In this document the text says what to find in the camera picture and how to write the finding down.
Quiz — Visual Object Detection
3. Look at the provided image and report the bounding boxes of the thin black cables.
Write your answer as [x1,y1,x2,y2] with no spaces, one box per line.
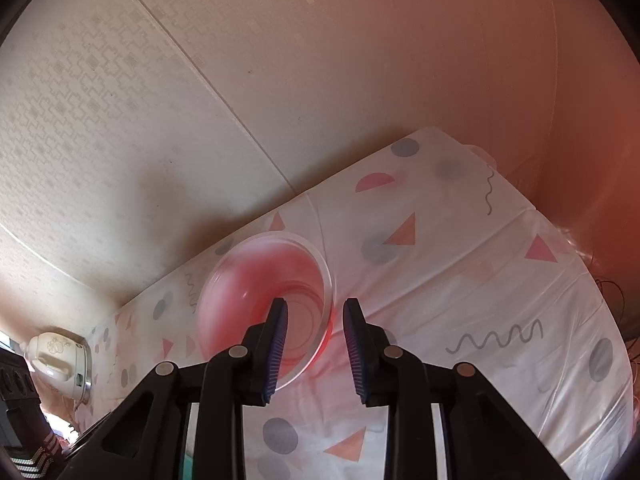
[584,254,640,363]

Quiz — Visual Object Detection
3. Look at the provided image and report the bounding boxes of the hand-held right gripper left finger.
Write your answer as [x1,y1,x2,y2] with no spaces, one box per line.
[57,298,290,480]

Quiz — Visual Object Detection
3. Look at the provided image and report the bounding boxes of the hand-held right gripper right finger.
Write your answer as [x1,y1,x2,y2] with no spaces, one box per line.
[343,298,566,480]

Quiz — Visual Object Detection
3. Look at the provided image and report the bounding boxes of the red plastic bowl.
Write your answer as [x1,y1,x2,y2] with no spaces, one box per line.
[197,231,337,394]

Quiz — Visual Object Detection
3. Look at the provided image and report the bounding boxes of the white electric kettle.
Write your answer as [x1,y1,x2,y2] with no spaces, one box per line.
[23,330,94,404]

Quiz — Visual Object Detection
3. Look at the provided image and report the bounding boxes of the black appliance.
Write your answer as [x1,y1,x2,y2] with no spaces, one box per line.
[0,344,45,452]

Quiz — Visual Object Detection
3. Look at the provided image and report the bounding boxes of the striped dark cloth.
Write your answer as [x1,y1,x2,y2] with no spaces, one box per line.
[9,431,65,480]

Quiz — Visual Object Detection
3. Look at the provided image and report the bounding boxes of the white geometric print tablecloth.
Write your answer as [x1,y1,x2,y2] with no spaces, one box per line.
[74,126,637,480]

